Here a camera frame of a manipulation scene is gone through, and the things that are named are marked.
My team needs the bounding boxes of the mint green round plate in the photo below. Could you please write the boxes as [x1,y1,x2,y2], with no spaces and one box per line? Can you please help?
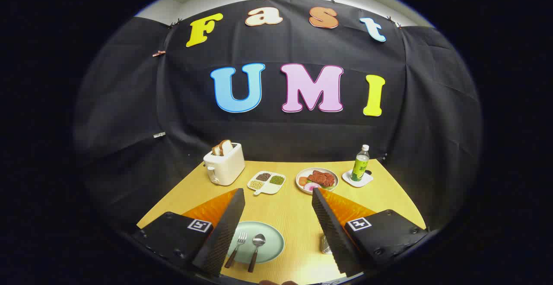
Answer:
[227,221,285,265]

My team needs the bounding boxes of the green label drink bottle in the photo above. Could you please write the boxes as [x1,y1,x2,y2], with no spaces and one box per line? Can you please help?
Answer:
[351,144,371,182]

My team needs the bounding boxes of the white divided condiment dish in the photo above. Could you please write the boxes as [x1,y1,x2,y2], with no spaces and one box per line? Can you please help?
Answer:
[247,171,286,196]

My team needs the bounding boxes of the cream white toaster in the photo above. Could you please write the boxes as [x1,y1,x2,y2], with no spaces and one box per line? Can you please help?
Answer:
[203,142,246,186]

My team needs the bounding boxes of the wooden handle spoon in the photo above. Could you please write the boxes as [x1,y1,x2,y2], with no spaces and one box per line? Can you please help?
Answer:
[248,234,266,273]

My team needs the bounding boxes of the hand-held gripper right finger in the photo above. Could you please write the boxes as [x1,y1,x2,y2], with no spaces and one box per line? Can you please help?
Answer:
[311,187,429,278]

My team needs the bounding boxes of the white square coaster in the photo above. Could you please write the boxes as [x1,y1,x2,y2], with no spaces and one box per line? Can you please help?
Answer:
[342,169,374,188]

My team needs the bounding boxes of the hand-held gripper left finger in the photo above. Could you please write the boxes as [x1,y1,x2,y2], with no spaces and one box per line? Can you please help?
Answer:
[131,188,246,278]

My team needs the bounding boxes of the brown steak piece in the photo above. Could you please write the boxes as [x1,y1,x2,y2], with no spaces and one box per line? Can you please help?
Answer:
[307,170,336,187]

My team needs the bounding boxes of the wooden handle fork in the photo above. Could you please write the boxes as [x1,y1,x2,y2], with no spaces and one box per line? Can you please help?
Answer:
[224,232,248,269]

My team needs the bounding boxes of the beige round food plate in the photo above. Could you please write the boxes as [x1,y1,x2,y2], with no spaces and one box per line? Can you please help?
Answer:
[296,168,339,195]

